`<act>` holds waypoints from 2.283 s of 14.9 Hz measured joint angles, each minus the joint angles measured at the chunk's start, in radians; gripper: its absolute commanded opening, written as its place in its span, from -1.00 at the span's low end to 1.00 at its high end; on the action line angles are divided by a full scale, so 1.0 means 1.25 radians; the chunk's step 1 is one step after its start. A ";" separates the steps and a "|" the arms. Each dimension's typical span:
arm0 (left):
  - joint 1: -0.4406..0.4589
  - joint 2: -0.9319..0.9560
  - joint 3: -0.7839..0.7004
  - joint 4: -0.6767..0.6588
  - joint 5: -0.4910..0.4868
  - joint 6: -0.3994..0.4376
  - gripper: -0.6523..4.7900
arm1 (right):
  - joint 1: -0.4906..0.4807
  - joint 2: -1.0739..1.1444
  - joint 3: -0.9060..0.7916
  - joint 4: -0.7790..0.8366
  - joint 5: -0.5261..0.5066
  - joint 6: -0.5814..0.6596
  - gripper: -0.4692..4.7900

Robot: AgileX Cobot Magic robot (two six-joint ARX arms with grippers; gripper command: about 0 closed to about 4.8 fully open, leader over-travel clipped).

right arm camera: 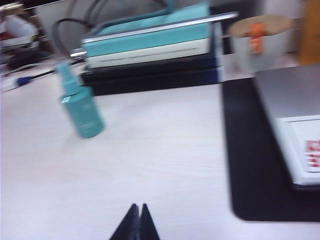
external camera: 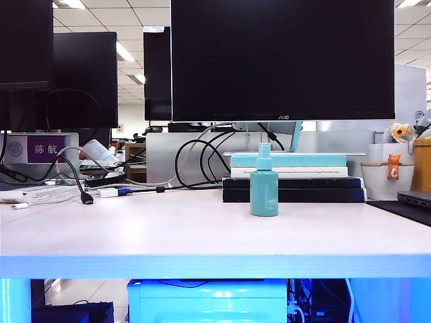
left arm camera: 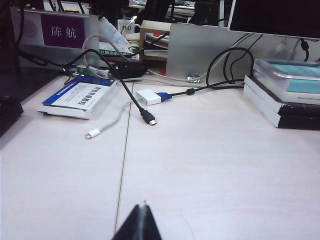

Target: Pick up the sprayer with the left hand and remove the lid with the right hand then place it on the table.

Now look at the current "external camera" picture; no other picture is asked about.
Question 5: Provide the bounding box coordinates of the teal spray bottle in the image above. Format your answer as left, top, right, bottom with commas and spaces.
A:
250, 161, 279, 217

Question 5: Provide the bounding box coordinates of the white book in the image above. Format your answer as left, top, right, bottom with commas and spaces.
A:
230, 166, 350, 179

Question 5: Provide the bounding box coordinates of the translucent teal sprayer lid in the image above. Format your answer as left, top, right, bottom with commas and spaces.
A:
257, 142, 272, 169

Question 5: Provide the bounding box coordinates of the thick black flat box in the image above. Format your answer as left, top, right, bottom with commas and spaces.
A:
222, 188, 368, 204

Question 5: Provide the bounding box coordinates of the black monitor with thin bezel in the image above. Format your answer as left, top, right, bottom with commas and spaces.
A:
0, 0, 55, 92

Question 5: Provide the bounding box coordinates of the white printed cardboard box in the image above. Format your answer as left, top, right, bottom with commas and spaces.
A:
0, 184, 87, 207

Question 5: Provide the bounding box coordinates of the orange flower plush toy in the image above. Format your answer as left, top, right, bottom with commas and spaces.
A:
389, 121, 416, 145

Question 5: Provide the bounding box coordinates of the yellow canister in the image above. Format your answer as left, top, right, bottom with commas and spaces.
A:
411, 136, 431, 192

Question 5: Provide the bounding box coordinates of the blue drawer cabinet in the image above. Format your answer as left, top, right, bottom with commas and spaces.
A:
126, 278, 288, 323

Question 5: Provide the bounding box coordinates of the black HDMI cable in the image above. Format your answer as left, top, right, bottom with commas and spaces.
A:
57, 153, 95, 206

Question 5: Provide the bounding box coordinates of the black looped cable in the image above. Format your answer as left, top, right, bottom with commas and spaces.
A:
199, 131, 236, 185

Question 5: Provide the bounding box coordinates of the large black AOC monitor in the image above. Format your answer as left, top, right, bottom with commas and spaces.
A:
170, 0, 396, 122

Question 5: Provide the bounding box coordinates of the brown wooden cabinet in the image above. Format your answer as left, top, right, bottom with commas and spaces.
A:
123, 142, 147, 183

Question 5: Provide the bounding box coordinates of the black cable with blue plug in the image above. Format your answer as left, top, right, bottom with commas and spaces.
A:
117, 133, 233, 196

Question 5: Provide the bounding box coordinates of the white ceramic pot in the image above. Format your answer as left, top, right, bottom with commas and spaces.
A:
360, 161, 416, 201

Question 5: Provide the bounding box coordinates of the white looped cable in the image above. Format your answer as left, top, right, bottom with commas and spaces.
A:
53, 145, 117, 176

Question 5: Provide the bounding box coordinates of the black monitor with cables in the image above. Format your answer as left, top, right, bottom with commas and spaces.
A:
36, 32, 119, 131

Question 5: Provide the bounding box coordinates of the thin black flat box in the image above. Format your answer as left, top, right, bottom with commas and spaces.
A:
222, 177, 365, 190

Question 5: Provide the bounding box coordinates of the teal book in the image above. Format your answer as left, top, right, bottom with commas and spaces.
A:
231, 155, 348, 168

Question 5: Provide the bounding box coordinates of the black computer tower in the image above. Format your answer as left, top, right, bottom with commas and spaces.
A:
309, 278, 353, 323

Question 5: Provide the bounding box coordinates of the black bag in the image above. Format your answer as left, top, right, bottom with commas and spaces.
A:
30, 301, 115, 323

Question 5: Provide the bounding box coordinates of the black monitor power cable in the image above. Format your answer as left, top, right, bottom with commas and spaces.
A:
257, 122, 286, 151

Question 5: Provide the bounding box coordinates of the white office partition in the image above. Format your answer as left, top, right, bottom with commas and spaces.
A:
394, 63, 428, 124

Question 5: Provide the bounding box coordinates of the orange cat figurine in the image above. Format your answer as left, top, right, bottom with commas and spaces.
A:
386, 153, 402, 180

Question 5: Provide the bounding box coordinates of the black laptop corner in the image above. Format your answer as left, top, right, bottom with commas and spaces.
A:
396, 189, 431, 211

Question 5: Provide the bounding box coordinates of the black desk mat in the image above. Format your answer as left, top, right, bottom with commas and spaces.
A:
366, 199, 431, 227

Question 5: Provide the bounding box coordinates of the purple name sign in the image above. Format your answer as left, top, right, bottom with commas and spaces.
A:
0, 131, 80, 171
26, 134, 67, 164

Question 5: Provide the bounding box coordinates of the white plastic bottle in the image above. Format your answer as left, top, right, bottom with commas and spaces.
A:
80, 139, 119, 163

